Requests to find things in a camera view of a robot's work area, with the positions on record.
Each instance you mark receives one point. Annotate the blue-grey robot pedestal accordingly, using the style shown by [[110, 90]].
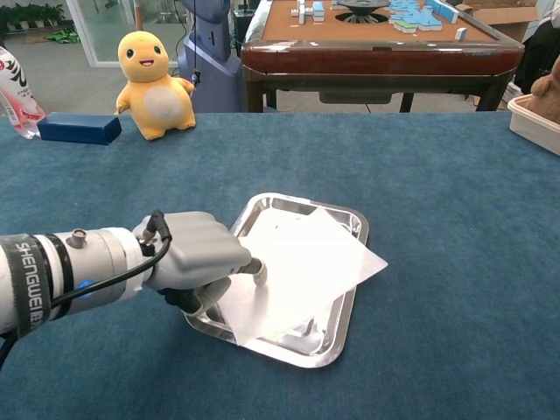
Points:
[[210, 65]]

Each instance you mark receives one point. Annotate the cream plastic basket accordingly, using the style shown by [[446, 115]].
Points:
[[529, 127]]

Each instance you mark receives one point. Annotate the white paper sheet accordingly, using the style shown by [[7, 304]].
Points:
[[306, 271]]

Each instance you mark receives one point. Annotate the green cloth heap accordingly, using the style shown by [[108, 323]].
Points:
[[63, 36]]

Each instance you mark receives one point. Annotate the small mahjong tile cluster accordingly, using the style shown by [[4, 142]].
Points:
[[308, 11]]

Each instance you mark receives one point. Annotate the green potted plants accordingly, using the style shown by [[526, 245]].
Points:
[[30, 15]]

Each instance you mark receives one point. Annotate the blue felt table cover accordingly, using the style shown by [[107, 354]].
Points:
[[437, 219]]

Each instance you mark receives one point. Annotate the brown wooden mahjong table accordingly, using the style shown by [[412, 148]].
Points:
[[372, 57]]

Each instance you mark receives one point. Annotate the heap of blue mahjong tiles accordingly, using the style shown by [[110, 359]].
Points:
[[415, 17]]

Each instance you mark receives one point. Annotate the single blue white mahjong tile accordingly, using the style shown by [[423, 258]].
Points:
[[460, 33]]

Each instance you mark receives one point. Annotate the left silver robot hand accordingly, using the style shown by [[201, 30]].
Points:
[[197, 249]]

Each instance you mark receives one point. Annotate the brown capybara plush toy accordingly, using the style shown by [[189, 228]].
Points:
[[549, 92]]

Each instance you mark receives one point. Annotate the yellow plush dinosaur toy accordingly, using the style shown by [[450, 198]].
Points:
[[153, 79]]

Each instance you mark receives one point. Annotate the dark blue box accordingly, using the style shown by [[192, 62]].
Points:
[[74, 127]]

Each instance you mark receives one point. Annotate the person in dark clothes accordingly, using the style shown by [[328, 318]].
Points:
[[540, 57]]

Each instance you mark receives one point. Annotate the brown cardboard box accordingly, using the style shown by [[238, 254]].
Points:
[[503, 17]]

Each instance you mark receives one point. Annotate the black mahjong table hub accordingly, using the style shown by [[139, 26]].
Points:
[[363, 5]]

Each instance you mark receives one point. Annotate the silver metal tray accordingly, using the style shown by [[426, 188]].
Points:
[[306, 339]]

